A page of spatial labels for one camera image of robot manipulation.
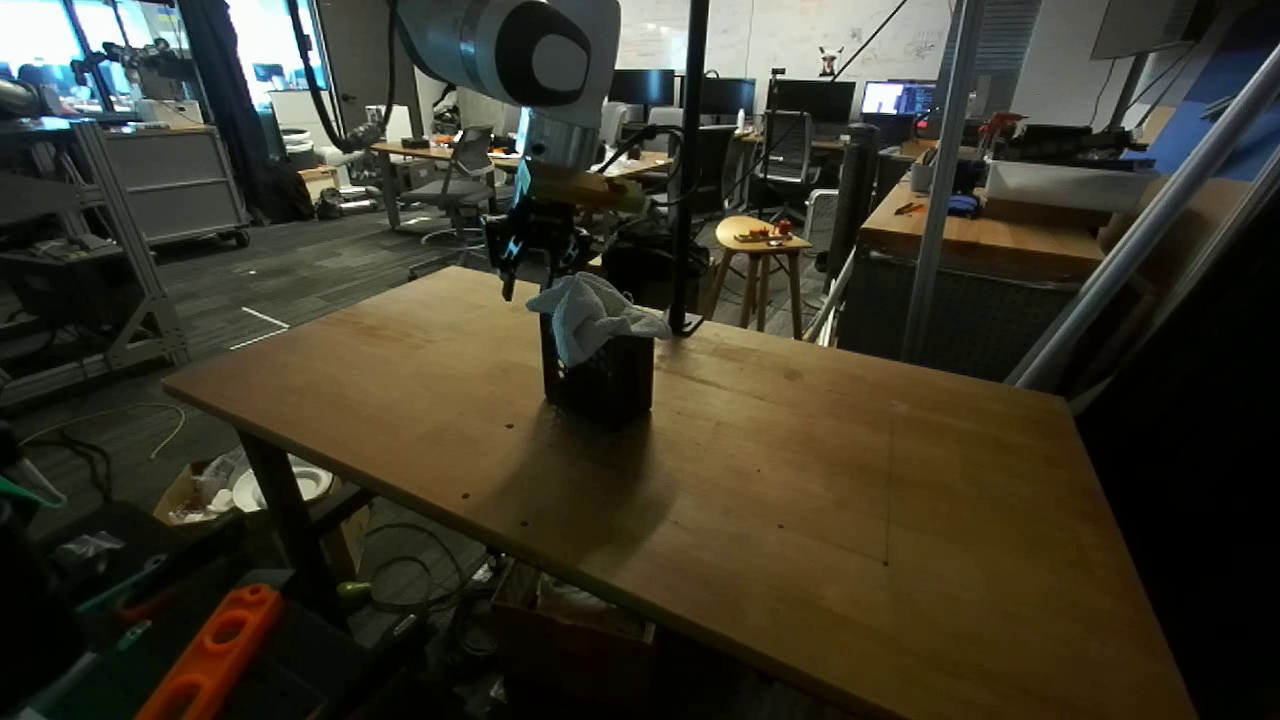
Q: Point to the black plastic crate box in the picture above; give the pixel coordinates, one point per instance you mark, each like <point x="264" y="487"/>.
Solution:
<point x="605" y="391"/>

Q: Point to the round wooden stool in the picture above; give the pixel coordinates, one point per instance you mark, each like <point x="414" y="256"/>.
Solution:
<point x="758" y="254"/>

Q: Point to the wooden top drawer cabinet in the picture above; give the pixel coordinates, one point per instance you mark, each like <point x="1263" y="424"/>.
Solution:
<point x="997" y="286"/>

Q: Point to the black vertical pole stand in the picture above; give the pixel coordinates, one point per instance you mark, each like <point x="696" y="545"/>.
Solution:
<point x="684" y="166"/>

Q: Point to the orange plastic tool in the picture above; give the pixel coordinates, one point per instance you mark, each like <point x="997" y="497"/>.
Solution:
<point x="216" y="656"/>

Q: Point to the silver diagonal metal pole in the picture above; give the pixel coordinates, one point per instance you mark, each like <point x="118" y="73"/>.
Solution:
<point x="1047" y="356"/>

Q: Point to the grey metal shelf cart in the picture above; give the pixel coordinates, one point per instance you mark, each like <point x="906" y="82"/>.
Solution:
<point x="81" y="212"/>

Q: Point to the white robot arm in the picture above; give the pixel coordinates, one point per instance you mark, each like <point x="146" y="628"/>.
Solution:
<point x="553" y="65"/>

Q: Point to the light grey cloth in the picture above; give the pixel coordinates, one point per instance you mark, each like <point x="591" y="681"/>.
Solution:
<point x="586" y="315"/>

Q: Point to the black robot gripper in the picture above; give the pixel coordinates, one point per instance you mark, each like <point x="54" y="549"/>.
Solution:
<point x="538" y="233"/>

